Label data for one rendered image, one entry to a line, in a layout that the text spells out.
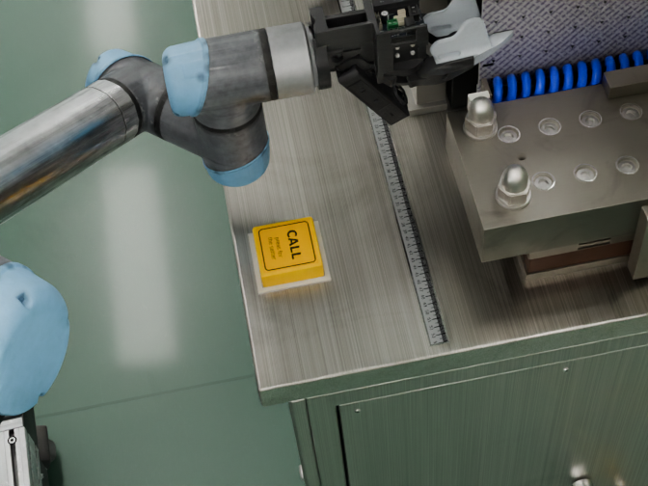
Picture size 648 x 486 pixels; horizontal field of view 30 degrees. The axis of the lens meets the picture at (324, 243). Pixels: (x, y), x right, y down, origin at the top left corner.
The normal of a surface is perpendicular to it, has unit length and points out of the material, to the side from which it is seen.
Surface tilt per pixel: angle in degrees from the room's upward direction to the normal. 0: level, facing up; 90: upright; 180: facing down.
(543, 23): 90
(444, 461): 90
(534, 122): 0
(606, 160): 0
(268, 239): 0
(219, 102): 91
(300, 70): 61
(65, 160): 71
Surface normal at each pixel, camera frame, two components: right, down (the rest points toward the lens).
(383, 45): 0.18, 0.80
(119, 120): 0.84, 0.07
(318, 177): -0.07, -0.56
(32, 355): 0.90, 0.29
